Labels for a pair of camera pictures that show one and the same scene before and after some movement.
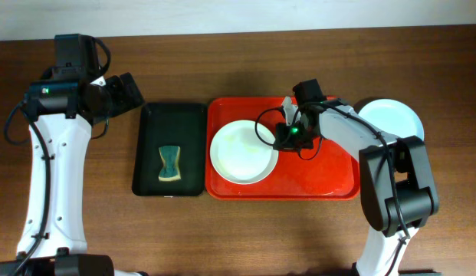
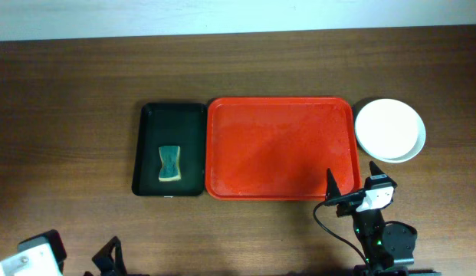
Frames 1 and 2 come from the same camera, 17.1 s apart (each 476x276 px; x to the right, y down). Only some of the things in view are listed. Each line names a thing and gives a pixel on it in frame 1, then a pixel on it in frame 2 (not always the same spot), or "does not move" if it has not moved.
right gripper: (281, 142) to (334, 197)
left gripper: (126, 102) to (117, 267)
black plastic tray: (171, 124) does not move
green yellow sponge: (169, 171) does not move
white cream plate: (242, 152) to (387, 128)
